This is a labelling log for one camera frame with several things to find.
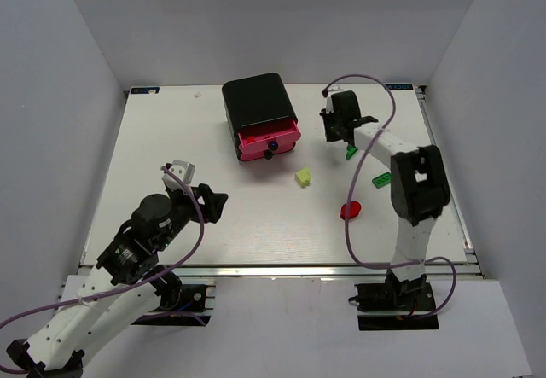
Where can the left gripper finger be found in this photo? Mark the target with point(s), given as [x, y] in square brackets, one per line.
[203, 192]
[214, 204]

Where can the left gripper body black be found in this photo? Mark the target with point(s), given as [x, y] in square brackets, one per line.
[204, 202]

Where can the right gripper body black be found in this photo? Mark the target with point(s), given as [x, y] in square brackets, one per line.
[334, 126]

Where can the yellow-green lego brick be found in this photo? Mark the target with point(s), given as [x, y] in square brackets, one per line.
[303, 177]

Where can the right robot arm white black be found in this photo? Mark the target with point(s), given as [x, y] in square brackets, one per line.
[419, 191]

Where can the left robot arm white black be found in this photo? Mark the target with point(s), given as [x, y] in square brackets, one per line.
[126, 283]

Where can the green small lego piece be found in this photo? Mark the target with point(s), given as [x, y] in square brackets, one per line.
[350, 151]

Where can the pink top drawer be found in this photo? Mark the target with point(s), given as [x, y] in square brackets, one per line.
[283, 132]

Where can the pink drawer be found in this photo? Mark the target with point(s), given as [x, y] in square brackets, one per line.
[283, 132]
[266, 154]

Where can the right blue corner label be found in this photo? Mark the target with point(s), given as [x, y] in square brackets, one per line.
[394, 87]

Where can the blue corner label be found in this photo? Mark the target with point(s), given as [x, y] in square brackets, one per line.
[394, 87]
[144, 90]

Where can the green lego plate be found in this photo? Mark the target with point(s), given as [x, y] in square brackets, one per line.
[382, 180]

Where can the pink bottom drawer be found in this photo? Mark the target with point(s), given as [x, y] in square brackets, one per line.
[266, 154]

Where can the red oval lego piece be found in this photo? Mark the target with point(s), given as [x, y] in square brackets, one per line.
[350, 210]

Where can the black drawer cabinet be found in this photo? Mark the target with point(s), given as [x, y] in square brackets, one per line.
[255, 100]

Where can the left blue corner label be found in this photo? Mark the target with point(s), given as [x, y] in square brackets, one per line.
[144, 90]

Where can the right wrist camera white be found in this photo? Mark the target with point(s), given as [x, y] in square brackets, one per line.
[329, 107]

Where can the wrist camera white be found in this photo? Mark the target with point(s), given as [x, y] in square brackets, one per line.
[329, 107]
[177, 175]

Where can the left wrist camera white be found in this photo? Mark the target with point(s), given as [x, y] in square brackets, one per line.
[177, 175]

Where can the aluminium front rail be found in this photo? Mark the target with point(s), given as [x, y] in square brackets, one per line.
[465, 269]

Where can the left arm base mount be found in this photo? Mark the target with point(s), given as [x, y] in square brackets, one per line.
[190, 306]

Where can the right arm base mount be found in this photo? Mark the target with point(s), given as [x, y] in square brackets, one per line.
[379, 310]

